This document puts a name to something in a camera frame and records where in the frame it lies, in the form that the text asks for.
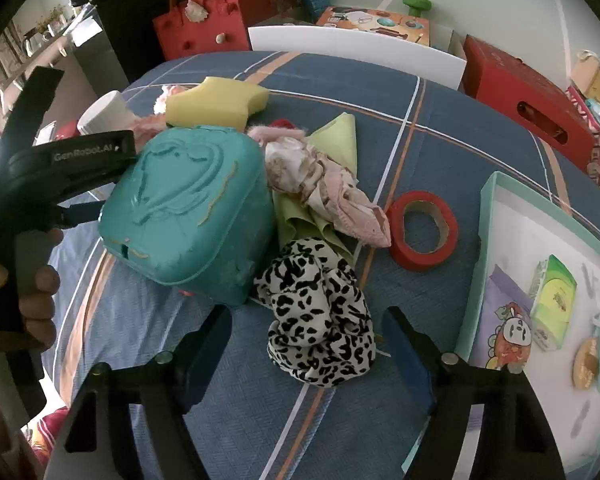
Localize white plastic bottle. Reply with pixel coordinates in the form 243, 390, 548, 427
76, 90, 137, 134

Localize teal plastic toy case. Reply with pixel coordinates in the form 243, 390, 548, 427
98, 126, 275, 307

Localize yellow sponge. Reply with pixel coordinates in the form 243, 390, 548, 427
164, 77, 270, 131

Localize pink floral cloth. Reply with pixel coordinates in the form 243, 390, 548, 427
247, 126, 391, 248

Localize leopard print scrunchie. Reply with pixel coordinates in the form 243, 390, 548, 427
253, 237, 376, 388

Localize light green cloth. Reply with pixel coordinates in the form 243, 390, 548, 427
272, 113, 358, 264

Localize red tape roll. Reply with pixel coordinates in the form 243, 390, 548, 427
387, 191, 460, 272

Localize pink white knit cloth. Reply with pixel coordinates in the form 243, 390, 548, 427
129, 84, 187, 154

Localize left hand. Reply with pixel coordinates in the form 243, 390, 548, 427
0, 227, 66, 351

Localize red round cushion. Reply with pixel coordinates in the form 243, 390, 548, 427
54, 120, 81, 141

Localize round wooden tag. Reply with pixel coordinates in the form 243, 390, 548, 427
572, 337, 600, 390

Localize purple wipes pack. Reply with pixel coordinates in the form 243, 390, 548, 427
469, 266, 533, 370

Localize teal shallow box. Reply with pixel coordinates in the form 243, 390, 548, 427
455, 172, 600, 479

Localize green tissue pack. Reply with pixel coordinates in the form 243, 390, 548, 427
528, 255, 578, 352

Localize red felt handbag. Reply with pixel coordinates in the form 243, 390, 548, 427
154, 0, 276, 60

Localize blue plaid bed cover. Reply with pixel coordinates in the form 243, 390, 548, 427
42, 52, 600, 479

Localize red cardboard box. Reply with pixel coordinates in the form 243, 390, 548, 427
463, 35, 594, 171

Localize orange toy box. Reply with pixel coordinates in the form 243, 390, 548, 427
316, 6, 430, 47

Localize beige small gift bag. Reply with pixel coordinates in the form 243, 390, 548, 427
570, 50, 600, 103

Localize green dumbbell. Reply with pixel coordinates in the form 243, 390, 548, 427
402, 0, 432, 18

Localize white foam board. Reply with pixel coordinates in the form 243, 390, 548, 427
248, 24, 467, 90

